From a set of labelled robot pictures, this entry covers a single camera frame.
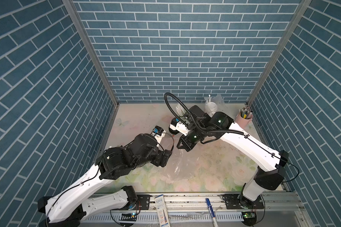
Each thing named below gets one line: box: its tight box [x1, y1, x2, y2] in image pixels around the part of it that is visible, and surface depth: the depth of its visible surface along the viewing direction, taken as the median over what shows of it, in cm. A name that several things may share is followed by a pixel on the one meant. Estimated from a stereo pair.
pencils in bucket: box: [238, 105, 253, 120], surface depth 98 cm
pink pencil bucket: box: [234, 112, 253, 129], surface depth 101 cm
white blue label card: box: [153, 194, 171, 227], surface depth 71 cm
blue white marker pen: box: [205, 197, 219, 227], surface depth 71 cm
